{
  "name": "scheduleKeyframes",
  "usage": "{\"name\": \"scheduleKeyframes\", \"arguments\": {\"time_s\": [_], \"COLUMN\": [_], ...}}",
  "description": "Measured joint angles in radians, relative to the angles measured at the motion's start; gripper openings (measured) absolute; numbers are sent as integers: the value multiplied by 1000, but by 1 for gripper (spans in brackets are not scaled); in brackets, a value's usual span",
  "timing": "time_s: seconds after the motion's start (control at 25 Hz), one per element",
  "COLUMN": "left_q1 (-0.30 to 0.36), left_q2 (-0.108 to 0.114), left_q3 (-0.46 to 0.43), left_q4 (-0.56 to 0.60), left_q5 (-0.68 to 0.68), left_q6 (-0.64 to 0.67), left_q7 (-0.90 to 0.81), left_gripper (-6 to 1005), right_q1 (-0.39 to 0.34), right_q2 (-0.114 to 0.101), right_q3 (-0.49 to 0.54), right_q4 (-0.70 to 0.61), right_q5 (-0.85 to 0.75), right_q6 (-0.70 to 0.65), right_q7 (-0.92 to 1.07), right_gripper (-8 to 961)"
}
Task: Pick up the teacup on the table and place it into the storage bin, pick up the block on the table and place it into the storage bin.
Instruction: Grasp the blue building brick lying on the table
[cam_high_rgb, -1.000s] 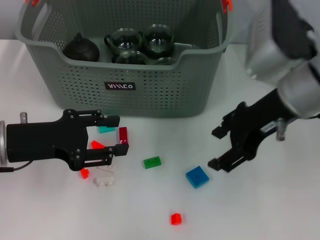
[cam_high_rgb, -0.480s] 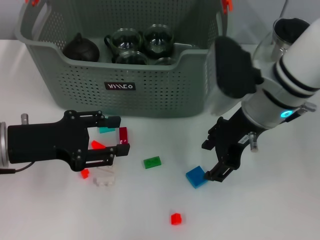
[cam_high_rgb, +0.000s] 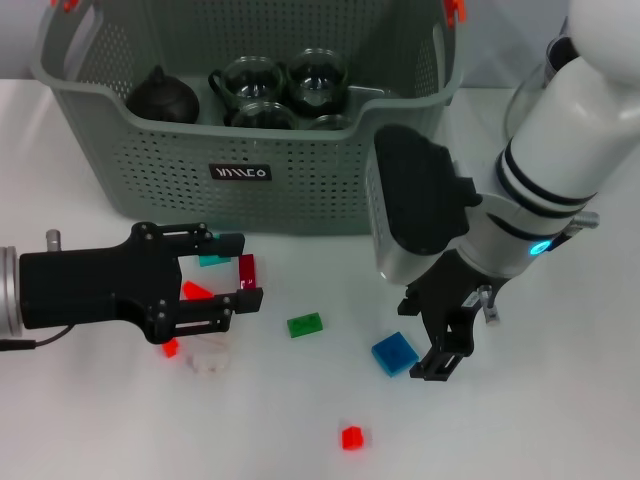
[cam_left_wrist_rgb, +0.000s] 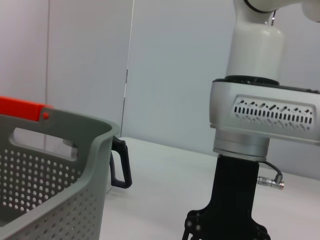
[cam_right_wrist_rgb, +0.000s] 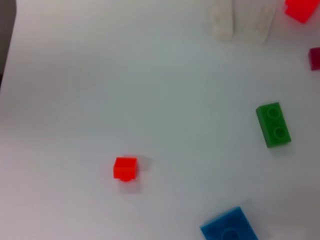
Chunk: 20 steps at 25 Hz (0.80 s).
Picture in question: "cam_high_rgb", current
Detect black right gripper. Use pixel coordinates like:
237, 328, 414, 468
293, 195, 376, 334
397, 248, 507, 384

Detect green toy brick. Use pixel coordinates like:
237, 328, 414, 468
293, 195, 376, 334
286, 312, 324, 340

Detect right gripper cable with connector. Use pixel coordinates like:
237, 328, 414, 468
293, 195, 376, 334
476, 210, 601, 327

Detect gripper cable with connector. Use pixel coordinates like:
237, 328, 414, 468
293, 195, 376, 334
0, 228, 77, 351
476, 210, 601, 327

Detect white flat toy brick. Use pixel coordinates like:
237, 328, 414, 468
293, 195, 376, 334
192, 333, 235, 348
186, 351, 232, 376

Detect black ceramic teapot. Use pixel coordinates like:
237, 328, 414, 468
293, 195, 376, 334
124, 64, 200, 124

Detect glass teacup with black base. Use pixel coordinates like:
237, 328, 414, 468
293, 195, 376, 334
207, 56, 287, 105
285, 48, 350, 116
305, 113, 352, 132
224, 99, 300, 131

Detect left gripper cable with connector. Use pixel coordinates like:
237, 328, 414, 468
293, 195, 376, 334
0, 228, 77, 351

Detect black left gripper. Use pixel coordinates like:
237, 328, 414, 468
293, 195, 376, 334
18, 220, 265, 346

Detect red sloped toy brick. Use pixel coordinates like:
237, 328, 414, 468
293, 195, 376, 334
181, 280, 215, 301

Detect blue square toy brick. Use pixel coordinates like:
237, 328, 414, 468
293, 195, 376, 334
370, 330, 421, 377

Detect glass teapot with black handle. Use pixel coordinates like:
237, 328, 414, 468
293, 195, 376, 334
503, 34, 581, 144

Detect dark red toy brick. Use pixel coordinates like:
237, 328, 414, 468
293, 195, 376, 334
237, 253, 258, 292

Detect grey perforated storage bin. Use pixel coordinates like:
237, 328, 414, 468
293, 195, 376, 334
29, 0, 464, 236

